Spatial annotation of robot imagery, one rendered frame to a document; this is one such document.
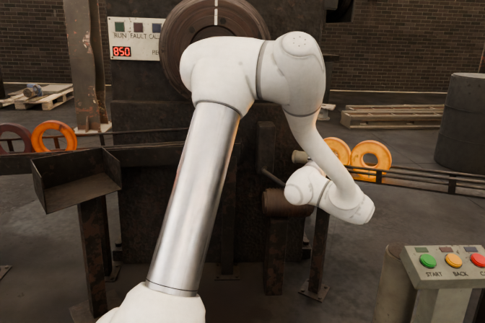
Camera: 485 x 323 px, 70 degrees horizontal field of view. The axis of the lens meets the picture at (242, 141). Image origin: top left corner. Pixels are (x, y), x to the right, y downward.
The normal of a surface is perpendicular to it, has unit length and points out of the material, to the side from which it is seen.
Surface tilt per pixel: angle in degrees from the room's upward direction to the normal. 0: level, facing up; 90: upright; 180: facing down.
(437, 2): 90
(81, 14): 90
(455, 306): 90
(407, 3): 90
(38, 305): 0
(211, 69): 60
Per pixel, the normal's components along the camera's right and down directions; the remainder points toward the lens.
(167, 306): 0.30, -0.75
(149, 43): 0.07, 0.30
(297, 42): 0.00, -0.50
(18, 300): 0.04, -0.95
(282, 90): -0.12, 0.81
